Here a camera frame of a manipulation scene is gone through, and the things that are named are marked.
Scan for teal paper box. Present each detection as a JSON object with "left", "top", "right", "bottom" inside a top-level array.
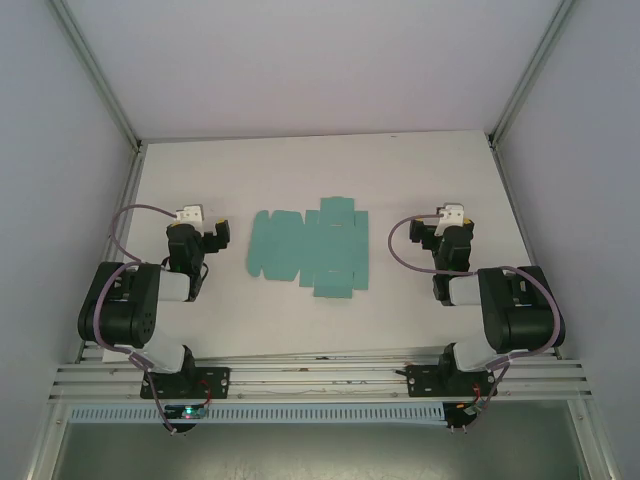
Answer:
[{"left": 245, "top": 195, "right": 371, "bottom": 301}]

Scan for circuit board with green light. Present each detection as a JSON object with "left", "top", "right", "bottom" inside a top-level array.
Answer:
[{"left": 166, "top": 405, "right": 209, "bottom": 421}]

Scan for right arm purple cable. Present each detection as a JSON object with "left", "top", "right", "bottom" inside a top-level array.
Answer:
[{"left": 388, "top": 211, "right": 565, "bottom": 432}]

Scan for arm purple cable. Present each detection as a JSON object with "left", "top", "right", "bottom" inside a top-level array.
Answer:
[
  {"left": 92, "top": 203, "right": 179, "bottom": 435},
  {"left": 388, "top": 211, "right": 565, "bottom": 432}
]

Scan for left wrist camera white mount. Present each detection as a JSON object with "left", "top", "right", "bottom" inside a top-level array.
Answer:
[{"left": 174, "top": 203, "right": 207, "bottom": 225}]

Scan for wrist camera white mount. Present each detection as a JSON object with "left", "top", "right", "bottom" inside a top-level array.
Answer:
[
  {"left": 174, "top": 203, "right": 207, "bottom": 225},
  {"left": 435, "top": 201, "right": 467, "bottom": 237}
]

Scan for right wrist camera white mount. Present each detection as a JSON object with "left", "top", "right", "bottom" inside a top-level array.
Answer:
[{"left": 435, "top": 201, "right": 467, "bottom": 237}]

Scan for aluminium table side rail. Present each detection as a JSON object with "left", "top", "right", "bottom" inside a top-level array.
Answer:
[
  {"left": 74, "top": 144, "right": 147, "bottom": 365},
  {"left": 491, "top": 144, "right": 564, "bottom": 359}
]

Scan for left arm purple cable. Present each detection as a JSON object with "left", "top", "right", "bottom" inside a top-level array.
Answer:
[{"left": 92, "top": 203, "right": 179, "bottom": 435}]

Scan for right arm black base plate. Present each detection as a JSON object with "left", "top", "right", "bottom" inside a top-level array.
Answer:
[{"left": 405, "top": 364, "right": 497, "bottom": 399}]

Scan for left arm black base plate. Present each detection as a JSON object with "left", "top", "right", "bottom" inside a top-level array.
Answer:
[{"left": 139, "top": 366, "right": 232, "bottom": 400}]

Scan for aluminium rail beam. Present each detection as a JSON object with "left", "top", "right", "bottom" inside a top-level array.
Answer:
[{"left": 47, "top": 353, "right": 594, "bottom": 403}]

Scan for white slotted cable duct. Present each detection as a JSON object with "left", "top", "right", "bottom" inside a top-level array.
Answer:
[{"left": 69, "top": 403, "right": 447, "bottom": 424}]

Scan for aluminium corner post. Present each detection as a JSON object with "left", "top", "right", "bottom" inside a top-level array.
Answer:
[
  {"left": 48, "top": 0, "right": 147, "bottom": 152},
  {"left": 486, "top": 0, "right": 577, "bottom": 151}
]

